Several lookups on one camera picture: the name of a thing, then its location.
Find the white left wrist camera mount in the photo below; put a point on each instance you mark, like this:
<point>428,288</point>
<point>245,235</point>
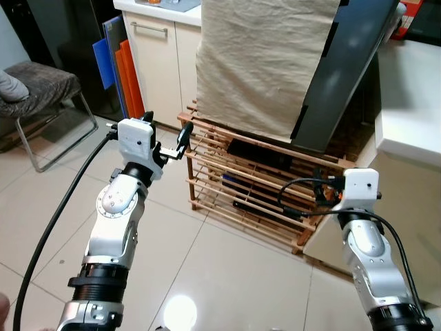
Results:
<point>134,138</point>

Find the grey upholstered metal chair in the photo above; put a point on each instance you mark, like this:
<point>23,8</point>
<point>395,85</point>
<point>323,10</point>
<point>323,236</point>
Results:
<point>41,86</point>

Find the white topped side counter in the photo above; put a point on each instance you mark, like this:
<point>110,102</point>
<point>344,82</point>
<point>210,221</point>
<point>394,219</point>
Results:
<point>413,89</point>

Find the cream kitchen base cabinet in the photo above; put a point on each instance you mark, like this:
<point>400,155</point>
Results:
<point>165,69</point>

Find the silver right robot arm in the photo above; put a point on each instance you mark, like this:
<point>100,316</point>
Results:
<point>372,262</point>

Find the orange flat board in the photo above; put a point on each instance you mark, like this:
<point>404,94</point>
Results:
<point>129,83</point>

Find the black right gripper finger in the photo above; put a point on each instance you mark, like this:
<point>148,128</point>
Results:
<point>319,183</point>

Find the beige linen cloth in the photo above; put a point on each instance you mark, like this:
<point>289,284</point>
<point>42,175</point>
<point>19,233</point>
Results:
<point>262,62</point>

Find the dark grey mini fridge door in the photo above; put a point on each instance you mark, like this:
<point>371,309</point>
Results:
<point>351,69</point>

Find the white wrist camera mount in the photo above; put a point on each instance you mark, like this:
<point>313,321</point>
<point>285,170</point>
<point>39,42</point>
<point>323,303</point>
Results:
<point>362,186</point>
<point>134,138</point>

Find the light grey cushion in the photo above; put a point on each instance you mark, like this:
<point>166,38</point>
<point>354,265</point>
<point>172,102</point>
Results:
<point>10,86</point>

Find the red cardboard box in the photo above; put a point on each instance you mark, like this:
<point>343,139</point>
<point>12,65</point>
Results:
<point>410,14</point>

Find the blue flat board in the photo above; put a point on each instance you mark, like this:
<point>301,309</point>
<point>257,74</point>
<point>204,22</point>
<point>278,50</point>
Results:
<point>103,65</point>

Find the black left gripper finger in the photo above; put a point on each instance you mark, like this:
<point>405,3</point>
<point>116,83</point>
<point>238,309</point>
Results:
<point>148,117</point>
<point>185,136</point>

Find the wooden slatted rack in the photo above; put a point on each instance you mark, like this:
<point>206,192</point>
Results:
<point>213,172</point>

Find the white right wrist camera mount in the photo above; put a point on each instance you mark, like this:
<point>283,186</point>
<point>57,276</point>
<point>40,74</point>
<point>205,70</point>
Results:
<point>362,186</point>

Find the tall black refrigerator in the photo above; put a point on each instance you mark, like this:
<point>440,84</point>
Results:
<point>69,41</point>

